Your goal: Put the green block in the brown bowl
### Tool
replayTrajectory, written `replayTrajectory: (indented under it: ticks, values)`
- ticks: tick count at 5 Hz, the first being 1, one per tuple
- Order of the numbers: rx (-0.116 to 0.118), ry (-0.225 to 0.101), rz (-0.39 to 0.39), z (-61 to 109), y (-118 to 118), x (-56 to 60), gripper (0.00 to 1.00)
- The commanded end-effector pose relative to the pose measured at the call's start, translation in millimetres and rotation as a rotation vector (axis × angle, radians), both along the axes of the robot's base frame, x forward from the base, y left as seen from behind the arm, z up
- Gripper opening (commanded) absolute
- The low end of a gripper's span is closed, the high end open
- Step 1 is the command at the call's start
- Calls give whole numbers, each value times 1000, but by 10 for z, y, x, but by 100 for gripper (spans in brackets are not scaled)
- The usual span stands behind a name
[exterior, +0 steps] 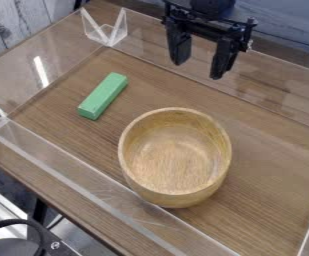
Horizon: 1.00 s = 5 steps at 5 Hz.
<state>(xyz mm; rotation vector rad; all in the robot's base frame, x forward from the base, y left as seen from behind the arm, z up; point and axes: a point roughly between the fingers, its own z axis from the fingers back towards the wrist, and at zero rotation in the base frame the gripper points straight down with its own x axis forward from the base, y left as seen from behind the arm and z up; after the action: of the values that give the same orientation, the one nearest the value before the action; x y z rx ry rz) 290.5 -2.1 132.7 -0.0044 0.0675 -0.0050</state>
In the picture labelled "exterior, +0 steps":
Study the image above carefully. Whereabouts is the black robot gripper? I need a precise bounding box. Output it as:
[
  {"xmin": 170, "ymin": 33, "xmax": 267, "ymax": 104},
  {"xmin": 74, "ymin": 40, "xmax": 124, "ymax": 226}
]
[{"xmin": 162, "ymin": 0, "xmax": 258, "ymax": 80}]

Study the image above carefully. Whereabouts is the green rectangular block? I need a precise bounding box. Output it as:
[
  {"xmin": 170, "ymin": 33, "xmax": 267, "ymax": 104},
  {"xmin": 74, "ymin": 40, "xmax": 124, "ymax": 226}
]
[{"xmin": 78, "ymin": 72, "xmax": 128, "ymax": 120}]

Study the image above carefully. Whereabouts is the brown wooden bowl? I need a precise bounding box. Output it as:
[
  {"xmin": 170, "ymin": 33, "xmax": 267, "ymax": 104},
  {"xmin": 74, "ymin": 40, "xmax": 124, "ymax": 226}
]
[{"xmin": 118, "ymin": 107, "xmax": 232, "ymax": 208}]

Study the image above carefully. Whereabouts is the clear acrylic corner bracket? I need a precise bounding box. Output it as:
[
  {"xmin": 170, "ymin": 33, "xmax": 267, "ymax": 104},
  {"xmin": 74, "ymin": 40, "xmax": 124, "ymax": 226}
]
[{"xmin": 80, "ymin": 8, "xmax": 127, "ymax": 47}]

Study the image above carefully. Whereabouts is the clear acrylic tray wall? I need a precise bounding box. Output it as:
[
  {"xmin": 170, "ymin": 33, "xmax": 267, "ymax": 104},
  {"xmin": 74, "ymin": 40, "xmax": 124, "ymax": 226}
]
[{"xmin": 0, "ymin": 115, "xmax": 239, "ymax": 256}]

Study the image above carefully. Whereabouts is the black metal table bracket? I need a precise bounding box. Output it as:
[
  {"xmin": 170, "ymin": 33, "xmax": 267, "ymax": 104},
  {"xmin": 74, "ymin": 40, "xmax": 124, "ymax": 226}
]
[{"xmin": 28, "ymin": 199, "xmax": 82, "ymax": 256}]

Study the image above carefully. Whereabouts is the black cable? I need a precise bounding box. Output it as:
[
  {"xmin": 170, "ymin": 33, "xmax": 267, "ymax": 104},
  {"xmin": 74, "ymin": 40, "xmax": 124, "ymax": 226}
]
[{"xmin": 0, "ymin": 218, "xmax": 48, "ymax": 256}]

